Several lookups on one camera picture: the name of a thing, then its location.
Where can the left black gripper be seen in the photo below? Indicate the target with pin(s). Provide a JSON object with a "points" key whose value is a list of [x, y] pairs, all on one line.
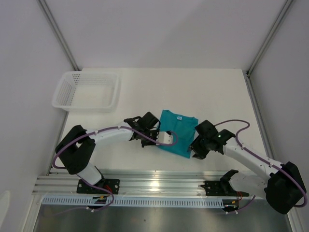
{"points": [[143, 143]]}

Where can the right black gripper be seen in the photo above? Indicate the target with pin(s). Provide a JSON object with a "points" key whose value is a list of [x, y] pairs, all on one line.
{"points": [[199, 153]]}

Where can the teal t-shirt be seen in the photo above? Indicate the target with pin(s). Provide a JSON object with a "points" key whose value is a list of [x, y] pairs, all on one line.
{"points": [[184, 127]]}

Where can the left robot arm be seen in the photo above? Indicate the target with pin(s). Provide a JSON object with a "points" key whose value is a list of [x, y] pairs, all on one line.
{"points": [[77, 147]]}

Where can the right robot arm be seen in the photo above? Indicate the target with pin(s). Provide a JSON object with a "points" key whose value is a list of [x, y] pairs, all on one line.
{"points": [[280, 184]]}

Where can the white plastic basket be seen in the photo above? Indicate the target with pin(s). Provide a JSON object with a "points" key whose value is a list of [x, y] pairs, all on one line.
{"points": [[88, 91]]}

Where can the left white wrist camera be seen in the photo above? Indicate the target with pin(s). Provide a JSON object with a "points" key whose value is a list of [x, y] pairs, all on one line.
{"points": [[164, 138]]}

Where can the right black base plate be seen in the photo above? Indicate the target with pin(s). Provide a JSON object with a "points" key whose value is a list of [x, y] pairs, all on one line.
{"points": [[220, 188]]}

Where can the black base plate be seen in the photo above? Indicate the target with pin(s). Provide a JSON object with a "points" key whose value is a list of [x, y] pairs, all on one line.
{"points": [[220, 188], [111, 185]]}

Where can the right side aluminium rail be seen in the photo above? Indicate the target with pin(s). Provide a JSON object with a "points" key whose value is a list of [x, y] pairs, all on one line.
{"points": [[258, 116]]}

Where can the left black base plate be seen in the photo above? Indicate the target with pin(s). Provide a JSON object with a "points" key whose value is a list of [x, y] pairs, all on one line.
{"points": [[111, 185]]}

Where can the white slotted cable duct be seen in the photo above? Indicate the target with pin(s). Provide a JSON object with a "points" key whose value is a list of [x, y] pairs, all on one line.
{"points": [[134, 201]]}

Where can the aluminium mounting rail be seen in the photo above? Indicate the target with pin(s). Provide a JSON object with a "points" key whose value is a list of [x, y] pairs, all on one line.
{"points": [[133, 183]]}

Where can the left aluminium frame post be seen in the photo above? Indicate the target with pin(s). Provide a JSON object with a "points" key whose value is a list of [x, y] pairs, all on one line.
{"points": [[45, 9]]}

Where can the aluminium frame post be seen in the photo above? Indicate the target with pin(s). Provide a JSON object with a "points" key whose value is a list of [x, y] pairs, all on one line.
{"points": [[275, 26], [45, 9]]}

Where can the right aluminium frame post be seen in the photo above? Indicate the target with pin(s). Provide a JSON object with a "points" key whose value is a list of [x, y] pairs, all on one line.
{"points": [[275, 26]]}

